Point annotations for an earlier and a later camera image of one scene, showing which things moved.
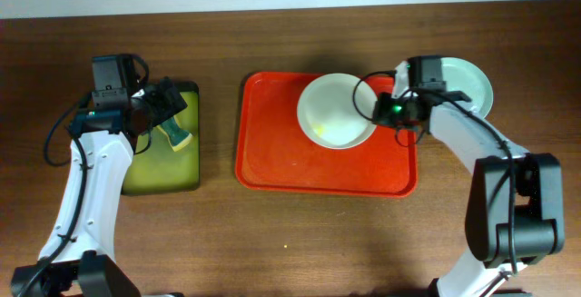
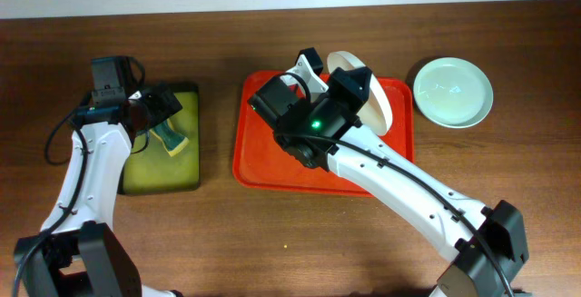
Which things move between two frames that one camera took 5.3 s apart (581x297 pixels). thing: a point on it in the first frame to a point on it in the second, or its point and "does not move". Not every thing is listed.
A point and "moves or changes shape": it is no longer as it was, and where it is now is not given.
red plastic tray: x=274 y=157 does not move
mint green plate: x=460 y=75 does not move
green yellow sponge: x=178 y=137 moves or changes shape
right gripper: x=384 y=113 to x=344 y=90
